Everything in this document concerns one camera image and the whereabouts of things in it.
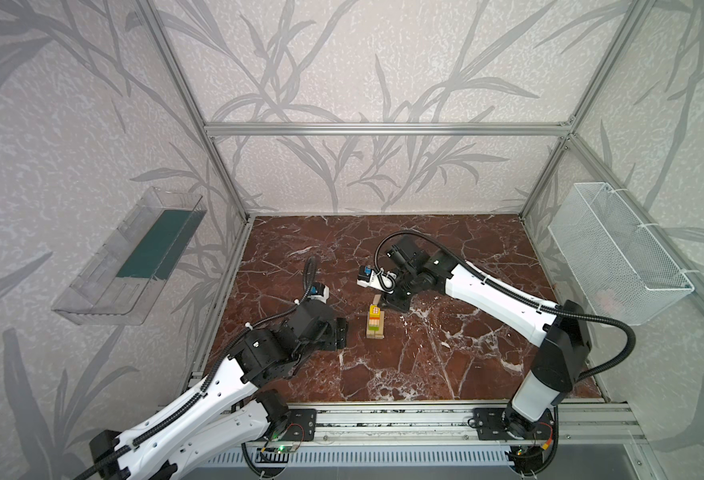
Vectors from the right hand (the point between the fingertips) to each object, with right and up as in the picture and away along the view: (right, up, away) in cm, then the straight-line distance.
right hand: (382, 287), depth 80 cm
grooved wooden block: (-2, -11, +4) cm, 12 cm away
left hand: (-10, -6, -8) cm, 14 cm away
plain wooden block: (-2, -15, +6) cm, 16 cm away
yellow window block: (-2, -7, +2) cm, 8 cm away
